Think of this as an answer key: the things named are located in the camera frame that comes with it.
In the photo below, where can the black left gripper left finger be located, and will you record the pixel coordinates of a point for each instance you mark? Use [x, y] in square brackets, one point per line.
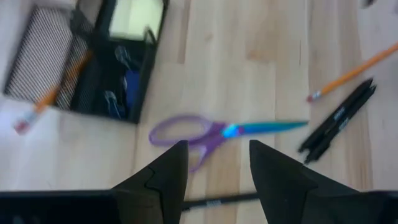
[164, 186]

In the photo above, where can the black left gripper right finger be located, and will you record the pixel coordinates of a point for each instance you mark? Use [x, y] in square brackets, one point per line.
[289, 193]

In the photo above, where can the black pen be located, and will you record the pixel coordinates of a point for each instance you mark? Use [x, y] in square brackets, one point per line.
[217, 202]

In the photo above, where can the black marker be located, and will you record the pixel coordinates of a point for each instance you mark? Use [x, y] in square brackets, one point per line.
[335, 113]
[340, 127]

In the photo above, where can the blue binder clip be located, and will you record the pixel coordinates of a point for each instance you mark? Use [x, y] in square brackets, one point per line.
[132, 88]

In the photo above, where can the orange pencil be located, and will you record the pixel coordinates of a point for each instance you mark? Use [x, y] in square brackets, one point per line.
[46, 99]
[348, 76]

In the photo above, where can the black binder clip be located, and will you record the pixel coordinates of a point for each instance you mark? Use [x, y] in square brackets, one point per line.
[121, 56]

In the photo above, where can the yellow sticky note pad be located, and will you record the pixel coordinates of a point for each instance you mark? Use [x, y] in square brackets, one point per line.
[133, 18]

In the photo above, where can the black mesh desk organizer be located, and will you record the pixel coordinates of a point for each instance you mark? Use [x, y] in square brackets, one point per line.
[87, 93]

